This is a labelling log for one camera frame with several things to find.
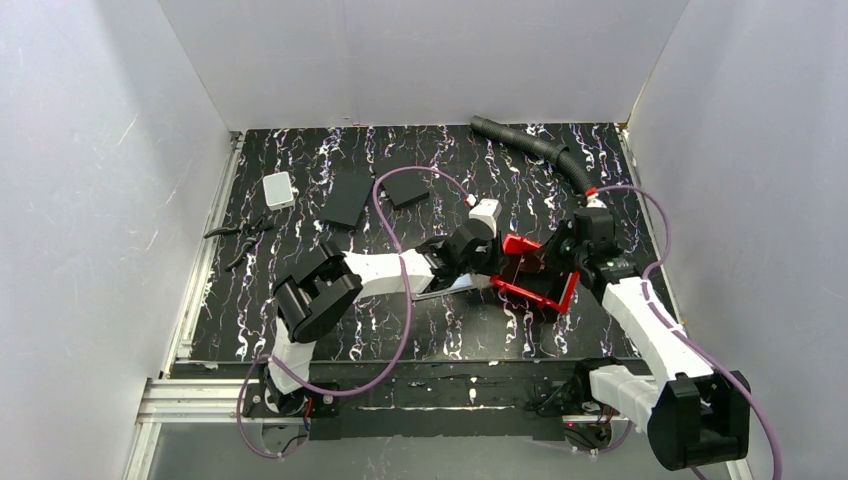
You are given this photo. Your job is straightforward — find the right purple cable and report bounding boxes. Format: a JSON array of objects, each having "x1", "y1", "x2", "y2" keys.
[{"x1": 592, "y1": 185, "x2": 784, "y2": 480}]

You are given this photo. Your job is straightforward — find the black flat box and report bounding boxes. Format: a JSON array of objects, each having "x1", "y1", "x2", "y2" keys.
[
  {"x1": 382, "y1": 168, "x2": 430, "y2": 210},
  {"x1": 319, "y1": 172, "x2": 373, "y2": 229}
]

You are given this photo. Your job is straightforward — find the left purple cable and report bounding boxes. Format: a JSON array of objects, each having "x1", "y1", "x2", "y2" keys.
[{"x1": 236, "y1": 165, "x2": 475, "y2": 460}]

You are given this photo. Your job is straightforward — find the black pliers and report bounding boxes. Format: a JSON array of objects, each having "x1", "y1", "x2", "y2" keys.
[{"x1": 203, "y1": 215, "x2": 275, "y2": 272}]

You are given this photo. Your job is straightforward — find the purple cable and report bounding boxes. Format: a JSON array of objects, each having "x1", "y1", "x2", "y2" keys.
[
  {"x1": 592, "y1": 185, "x2": 784, "y2": 480},
  {"x1": 236, "y1": 165, "x2": 475, "y2": 460}
]

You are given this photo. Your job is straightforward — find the white square box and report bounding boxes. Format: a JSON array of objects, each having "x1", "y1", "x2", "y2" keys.
[{"x1": 262, "y1": 172, "x2": 295, "y2": 211}]

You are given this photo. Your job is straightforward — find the black corrugated hose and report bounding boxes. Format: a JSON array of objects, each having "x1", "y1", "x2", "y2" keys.
[{"x1": 470, "y1": 115, "x2": 598, "y2": 197}]

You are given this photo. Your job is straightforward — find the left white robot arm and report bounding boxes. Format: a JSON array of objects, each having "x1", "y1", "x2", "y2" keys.
[{"x1": 262, "y1": 199, "x2": 502, "y2": 415}]

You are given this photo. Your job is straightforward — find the grey leather card holder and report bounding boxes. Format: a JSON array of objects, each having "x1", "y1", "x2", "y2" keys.
[{"x1": 412, "y1": 273, "x2": 491, "y2": 301}]

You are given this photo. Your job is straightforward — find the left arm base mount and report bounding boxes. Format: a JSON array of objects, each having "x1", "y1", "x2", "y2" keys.
[{"x1": 242, "y1": 383, "x2": 339, "y2": 419}]

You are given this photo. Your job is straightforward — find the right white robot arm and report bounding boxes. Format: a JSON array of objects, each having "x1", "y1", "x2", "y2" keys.
[{"x1": 544, "y1": 188, "x2": 751, "y2": 471}]

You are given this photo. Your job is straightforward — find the black flat box left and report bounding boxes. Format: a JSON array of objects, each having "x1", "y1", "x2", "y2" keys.
[{"x1": 319, "y1": 172, "x2": 373, "y2": 229}]

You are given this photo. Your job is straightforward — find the black flat box right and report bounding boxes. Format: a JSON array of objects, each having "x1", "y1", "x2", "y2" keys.
[{"x1": 382, "y1": 168, "x2": 430, "y2": 210}]

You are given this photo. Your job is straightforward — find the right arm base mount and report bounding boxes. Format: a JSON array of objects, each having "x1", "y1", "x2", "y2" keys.
[{"x1": 524, "y1": 383, "x2": 636, "y2": 457}]

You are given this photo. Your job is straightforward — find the red plastic bin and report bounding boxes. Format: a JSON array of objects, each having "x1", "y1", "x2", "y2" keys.
[{"x1": 490, "y1": 233, "x2": 580, "y2": 315}]

